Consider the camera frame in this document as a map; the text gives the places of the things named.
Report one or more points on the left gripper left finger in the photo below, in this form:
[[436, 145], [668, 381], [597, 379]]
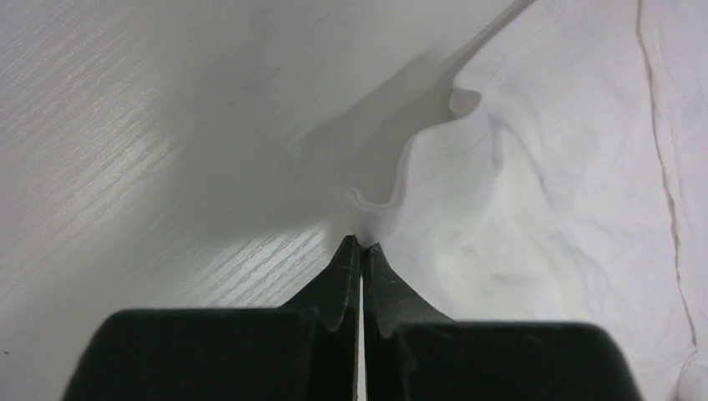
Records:
[[305, 349]]

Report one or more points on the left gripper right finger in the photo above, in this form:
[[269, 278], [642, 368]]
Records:
[[415, 352]]

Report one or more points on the white t shirt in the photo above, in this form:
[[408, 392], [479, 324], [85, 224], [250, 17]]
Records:
[[571, 184]]

